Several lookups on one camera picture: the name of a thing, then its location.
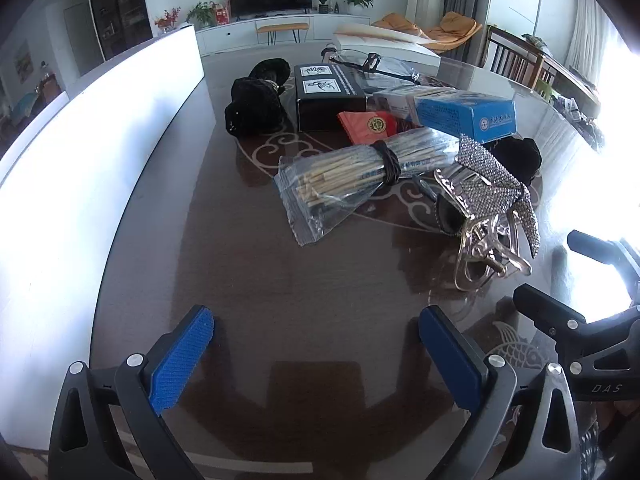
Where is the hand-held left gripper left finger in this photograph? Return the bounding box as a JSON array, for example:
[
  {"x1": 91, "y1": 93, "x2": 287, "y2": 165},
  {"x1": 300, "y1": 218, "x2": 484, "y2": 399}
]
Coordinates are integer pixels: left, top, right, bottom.
[{"x1": 47, "y1": 304, "x2": 216, "y2": 480}]

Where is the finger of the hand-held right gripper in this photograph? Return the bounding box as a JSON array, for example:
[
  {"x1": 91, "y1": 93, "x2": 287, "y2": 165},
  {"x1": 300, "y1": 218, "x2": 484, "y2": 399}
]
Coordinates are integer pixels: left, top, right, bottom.
[
  {"x1": 512, "y1": 284, "x2": 588, "y2": 357},
  {"x1": 567, "y1": 230, "x2": 640, "y2": 306}
]

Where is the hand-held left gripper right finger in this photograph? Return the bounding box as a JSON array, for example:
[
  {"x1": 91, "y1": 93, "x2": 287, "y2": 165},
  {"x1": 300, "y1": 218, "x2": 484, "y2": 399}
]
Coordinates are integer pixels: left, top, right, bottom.
[{"x1": 419, "y1": 305, "x2": 583, "y2": 480}]

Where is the black fuzzy cloth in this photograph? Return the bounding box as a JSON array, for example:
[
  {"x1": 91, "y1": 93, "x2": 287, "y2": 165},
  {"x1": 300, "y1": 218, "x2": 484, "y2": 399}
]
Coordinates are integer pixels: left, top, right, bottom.
[
  {"x1": 224, "y1": 77, "x2": 287, "y2": 137},
  {"x1": 249, "y1": 58, "x2": 292, "y2": 95},
  {"x1": 492, "y1": 137, "x2": 543, "y2": 187}
]

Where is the clutter on sideboard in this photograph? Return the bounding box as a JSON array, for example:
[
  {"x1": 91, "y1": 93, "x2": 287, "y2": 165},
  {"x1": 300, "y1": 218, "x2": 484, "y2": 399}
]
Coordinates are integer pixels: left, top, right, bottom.
[{"x1": 550, "y1": 92, "x2": 607, "y2": 153}]

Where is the rhinestone hair clip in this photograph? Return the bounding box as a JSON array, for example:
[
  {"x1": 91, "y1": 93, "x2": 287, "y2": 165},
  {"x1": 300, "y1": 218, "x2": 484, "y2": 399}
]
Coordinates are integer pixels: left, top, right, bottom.
[{"x1": 434, "y1": 134, "x2": 540, "y2": 292}]

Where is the blue cardboard box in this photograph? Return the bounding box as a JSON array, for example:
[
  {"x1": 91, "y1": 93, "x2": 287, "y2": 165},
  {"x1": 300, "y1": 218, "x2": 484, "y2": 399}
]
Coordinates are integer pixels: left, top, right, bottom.
[{"x1": 414, "y1": 94, "x2": 517, "y2": 144}]

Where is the wooden chair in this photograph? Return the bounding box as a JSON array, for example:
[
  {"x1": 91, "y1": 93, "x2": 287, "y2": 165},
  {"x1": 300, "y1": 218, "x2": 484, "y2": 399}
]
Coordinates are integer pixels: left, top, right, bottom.
[{"x1": 481, "y1": 25, "x2": 558, "y2": 97}]

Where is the bag of wooden chopsticks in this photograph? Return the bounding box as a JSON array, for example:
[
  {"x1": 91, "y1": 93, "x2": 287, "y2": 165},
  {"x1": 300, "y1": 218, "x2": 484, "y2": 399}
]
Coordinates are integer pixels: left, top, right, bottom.
[{"x1": 274, "y1": 127, "x2": 461, "y2": 247}]

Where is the orange red packet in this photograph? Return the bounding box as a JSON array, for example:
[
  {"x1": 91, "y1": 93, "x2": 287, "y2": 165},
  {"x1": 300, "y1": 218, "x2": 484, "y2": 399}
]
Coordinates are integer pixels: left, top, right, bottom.
[{"x1": 337, "y1": 110, "x2": 401, "y2": 147}]

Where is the orange lounge chair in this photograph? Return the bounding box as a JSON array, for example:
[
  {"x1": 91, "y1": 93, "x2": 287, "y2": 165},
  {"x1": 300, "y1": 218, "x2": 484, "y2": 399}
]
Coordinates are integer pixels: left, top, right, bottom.
[{"x1": 371, "y1": 11, "x2": 484, "y2": 52}]

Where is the clear plastic bag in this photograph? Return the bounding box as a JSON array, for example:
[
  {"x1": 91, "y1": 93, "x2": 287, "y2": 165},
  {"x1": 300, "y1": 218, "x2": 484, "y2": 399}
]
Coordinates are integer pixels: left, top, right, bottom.
[{"x1": 344, "y1": 50, "x2": 442, "y2": 95}]

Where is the black box with white labels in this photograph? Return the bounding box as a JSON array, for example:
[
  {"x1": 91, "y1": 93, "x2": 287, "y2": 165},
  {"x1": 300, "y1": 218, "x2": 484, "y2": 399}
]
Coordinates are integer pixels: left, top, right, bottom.
[{"x1": 294, "y1": 63, "x2": 369, "y2": 132}]

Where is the white flat box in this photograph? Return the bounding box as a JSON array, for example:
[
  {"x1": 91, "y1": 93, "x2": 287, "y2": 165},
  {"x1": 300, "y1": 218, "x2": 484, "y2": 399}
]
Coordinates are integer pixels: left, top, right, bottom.
[{"x1": 332, "y1": 24, "x2": 442, "y2": 67}]

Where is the white television cabinet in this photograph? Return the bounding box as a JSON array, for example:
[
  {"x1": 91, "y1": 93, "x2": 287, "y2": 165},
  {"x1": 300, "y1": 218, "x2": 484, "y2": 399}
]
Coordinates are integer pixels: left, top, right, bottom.
[{"x1": 195, "y1": 12, "x2": 417, "y2": 57}]

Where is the red flower vase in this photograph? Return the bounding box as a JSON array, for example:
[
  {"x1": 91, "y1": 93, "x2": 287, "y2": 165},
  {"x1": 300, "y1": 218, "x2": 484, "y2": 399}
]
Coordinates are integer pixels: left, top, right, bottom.
[{"x1": 154, "y1": 7, "x2": 182, "y2": 33}]

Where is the green potted plant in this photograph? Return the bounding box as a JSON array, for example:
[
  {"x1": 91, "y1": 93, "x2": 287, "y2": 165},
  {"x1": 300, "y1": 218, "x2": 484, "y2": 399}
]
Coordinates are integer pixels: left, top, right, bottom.
[{"x1": 187, "y1": 2, "x2": 217, "y2": 29}]

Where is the orange stool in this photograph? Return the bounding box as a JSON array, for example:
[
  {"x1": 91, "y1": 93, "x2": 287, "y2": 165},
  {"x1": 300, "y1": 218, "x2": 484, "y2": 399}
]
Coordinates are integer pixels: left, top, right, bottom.
[{"x1": 257, "y1": 22, "x2": 310, "y2": 46}]

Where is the dark display cabinet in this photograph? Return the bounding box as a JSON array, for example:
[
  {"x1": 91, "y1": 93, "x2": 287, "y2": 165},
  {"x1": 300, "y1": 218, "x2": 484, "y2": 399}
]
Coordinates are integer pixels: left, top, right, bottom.
[{"x1": 86, "y1": 0, "x2": 154, "y2": 62}]

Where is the black hair tie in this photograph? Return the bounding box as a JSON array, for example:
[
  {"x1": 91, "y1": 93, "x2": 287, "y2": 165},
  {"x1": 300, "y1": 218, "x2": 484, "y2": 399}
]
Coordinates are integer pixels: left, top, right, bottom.
[{"x1": 372, "y1": 141, "x2": 402, "y2": 187}]

